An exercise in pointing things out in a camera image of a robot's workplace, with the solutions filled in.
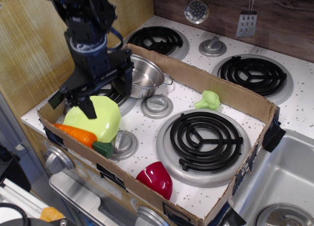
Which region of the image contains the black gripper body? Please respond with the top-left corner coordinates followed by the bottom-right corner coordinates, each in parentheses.
top-left (60, 38), bottom-right (132, 107)

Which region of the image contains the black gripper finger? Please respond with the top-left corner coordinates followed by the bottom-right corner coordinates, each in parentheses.
top-left (78, 96), bottom-right (97, 119)
top-left (111, 63), bottom-right (134, 97)

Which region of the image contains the orange toy carrot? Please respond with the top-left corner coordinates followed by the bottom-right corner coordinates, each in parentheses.
top-left (53, 123), bottom-right (114, 158)

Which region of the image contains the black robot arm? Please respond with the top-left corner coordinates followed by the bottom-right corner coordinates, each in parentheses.
top-left (49, 0), bottom-right (134, 119)

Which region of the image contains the light green plastic plate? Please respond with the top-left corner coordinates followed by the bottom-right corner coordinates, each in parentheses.
top-left (63, 96), bottom-right (121, 142)

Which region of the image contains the silver knob near plate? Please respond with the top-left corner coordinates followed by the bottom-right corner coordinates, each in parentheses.
top-left (110, 130), bottom-right (138, 161)

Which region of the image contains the front left black burner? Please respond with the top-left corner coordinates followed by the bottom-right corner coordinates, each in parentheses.
top-left (93, 84), bottom-right (137, 116)

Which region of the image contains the black burner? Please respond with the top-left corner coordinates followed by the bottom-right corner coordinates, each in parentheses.
top-left (125, 26), bottom-right (189, 60)
top-left (212, 54), bottom-right (294, 105)
top-left (156, 109), bottom-right (251, 188)
top-left (93, 84), bottom-right (137, 116)

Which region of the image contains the small steel pot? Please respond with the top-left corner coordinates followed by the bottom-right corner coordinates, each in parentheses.
top-left (121, 55), bottom-right (173, 99)

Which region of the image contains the silver knob centre stove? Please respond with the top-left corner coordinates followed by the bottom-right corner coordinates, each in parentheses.
top-left (141, 95), bottom-right (174, 119)

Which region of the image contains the silver knob stove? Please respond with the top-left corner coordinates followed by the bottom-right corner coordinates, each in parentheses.
top-left (141, 95), bottom-right (174, 119)
top-left (199, 36), bottom-right (227, 57)

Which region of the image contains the back left black burner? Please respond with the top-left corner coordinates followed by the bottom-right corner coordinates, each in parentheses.
top-left (125, 26), bottom-right (189, 60)

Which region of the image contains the silver front oven knob left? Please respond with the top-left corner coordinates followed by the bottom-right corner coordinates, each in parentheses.
top-left (45, 145), bottom-right (75, 174)

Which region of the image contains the silver oven knob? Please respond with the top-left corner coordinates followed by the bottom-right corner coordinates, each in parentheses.
top-left (134, 206), bottom-right (169, 226)
top-left (45, 145), bottom-right (75, 174)

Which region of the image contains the green toy broccoli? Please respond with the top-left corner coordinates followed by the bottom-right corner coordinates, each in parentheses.
top-left (194, 90), bottom-right (220, 111)

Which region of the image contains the silver knob back stove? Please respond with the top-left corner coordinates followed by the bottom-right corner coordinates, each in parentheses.
top-left (199, 36), bottom-right (227, 57)

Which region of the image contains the red plastic bowl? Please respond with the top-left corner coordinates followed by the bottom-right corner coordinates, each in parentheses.
top-left (136, 161), bottom-right (173, 200)

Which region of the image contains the black device left edge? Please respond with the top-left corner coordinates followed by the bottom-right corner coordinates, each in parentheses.
top-left (0, 145), bottom-right (31, 192)

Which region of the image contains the hanging steel skimmer ladle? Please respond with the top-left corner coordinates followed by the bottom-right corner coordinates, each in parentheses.
top-left (183, 0), bottom-right (209, 25)

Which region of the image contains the front right black burner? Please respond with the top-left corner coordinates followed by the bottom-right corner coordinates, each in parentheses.
top-left (156, 109), bottom-right (251, 188)

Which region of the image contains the orange object bottom left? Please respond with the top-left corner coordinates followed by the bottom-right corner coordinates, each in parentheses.
top-left (39, 207), bottom-right (64, 222)

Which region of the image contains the silver front oven knob right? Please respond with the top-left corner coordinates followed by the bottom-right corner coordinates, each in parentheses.
top-left (134, 206), bottom-right (169, 226)

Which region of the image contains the hanging steel slotted spatula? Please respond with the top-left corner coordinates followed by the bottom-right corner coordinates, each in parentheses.
top-left (236, 0), bottom-right (258, 38)

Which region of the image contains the back right black burner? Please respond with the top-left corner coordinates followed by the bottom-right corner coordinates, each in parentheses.
top-left (212, 54), bottom-right (294, 105)

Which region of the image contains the cardboard fence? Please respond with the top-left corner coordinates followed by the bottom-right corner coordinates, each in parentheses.
top-left (37, 44), bottom-right (280, 226)

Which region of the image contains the grey toy sink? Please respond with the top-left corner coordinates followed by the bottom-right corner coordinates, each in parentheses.
top-left (232, 130), bottom-right (314, 226)

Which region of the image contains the silver oven door handle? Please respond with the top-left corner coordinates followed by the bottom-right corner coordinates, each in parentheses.
top-left (49, 172), bottom-right (118, 226)

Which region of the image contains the black cable bottom left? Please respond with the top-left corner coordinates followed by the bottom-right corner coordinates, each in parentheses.
top-left (0, 203), bottom-right (30, 226)

